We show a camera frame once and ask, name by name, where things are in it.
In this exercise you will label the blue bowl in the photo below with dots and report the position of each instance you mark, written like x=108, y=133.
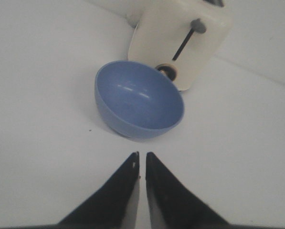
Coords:
x=137, y=101

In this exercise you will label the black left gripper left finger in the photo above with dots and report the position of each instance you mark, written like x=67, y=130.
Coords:
x=114, y=203

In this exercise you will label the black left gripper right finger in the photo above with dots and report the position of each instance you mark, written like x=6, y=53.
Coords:
x=171, y=203

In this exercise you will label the cream two-slot toaster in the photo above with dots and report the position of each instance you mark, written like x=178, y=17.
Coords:
x=178, y=37

